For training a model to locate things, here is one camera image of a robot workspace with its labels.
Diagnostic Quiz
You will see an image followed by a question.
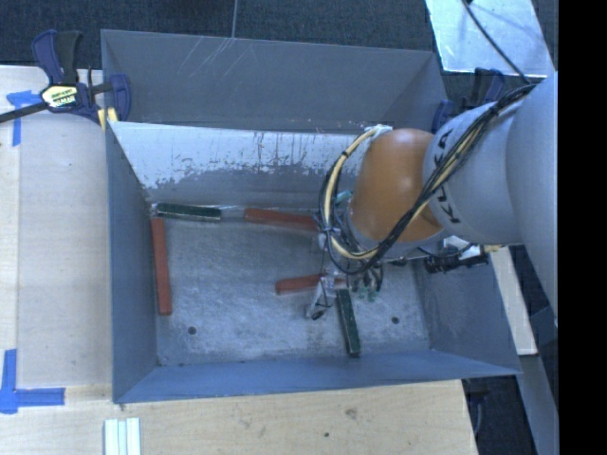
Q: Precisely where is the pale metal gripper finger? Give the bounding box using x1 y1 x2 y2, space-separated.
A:
304 282 336 322

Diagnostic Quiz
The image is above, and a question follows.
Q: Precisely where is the red-brown flat block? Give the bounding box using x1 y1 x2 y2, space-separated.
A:
274 273 329 297
150 217 175 318
243 207 320 232

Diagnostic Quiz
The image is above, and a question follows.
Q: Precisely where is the dark green flat block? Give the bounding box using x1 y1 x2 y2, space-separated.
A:
155 201 224 224
335 288 363 359

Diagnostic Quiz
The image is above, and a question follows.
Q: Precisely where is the grey metal bin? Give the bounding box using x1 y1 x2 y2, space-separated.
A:
99 28 525 405

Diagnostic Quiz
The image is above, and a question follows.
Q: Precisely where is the pale wood flat board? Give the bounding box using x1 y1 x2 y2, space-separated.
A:
14 111 116 391

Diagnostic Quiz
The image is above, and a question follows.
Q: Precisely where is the black cylinder on white bracket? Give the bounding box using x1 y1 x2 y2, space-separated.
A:
423 235 490 275

